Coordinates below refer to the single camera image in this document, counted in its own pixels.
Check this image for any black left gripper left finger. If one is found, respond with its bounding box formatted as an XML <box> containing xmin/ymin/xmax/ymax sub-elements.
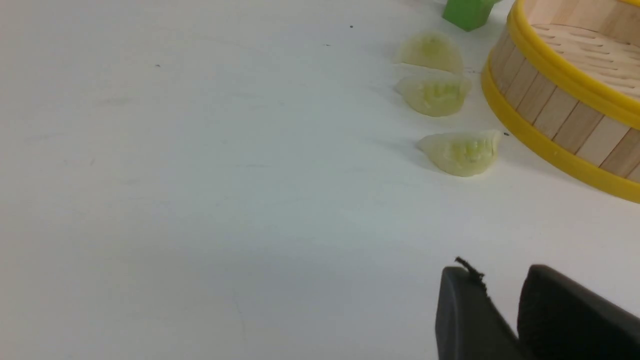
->
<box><xmin>435</xmin><ymin>257</ymin><xmax>526</xmax><ymax>360</ymax></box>

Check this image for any green dumpling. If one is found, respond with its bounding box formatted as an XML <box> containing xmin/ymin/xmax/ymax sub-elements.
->
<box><xmin>392</xmin><ymin>31</ymin><xmax>465</xmax><ymax>75</ymax></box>
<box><xmin>416</xmin><ymin>130</ymin><xmax>503</xmax><ymax>178</ymax></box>
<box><xmin>394</xmin><ymin>73</ymin><xmax>473</xmax><ymax>117</ymax></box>

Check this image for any green cube block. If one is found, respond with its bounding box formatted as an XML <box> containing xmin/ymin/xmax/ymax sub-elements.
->
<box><xmin>442</xmin><ymin>0</ymin><xmax>501</xmax><ymax>32</ymax></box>

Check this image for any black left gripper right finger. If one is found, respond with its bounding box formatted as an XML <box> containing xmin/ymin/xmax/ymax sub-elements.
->
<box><xmin>517</xmin><ymin>264</ymin><xmax>640</xmax><ymax>360</ymax></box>

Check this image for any bamboo steamer tray yellow rim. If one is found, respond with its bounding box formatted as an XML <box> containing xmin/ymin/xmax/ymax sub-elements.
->
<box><xmin>481</xmin><ymin>0</ymin><xmax>640</xmax><ymax>203</ymax></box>

